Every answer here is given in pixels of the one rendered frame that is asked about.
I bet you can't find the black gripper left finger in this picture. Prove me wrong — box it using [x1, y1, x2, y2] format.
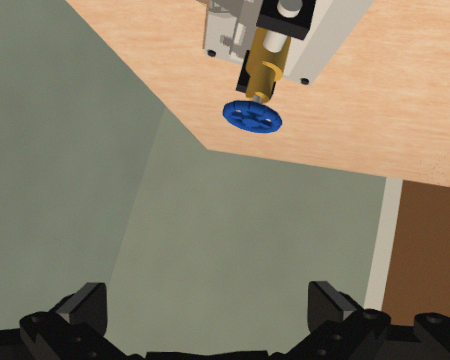
[0, 282, 146, 360]

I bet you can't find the grey mounting plate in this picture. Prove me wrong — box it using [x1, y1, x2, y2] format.
[204, 0, 375, 86]

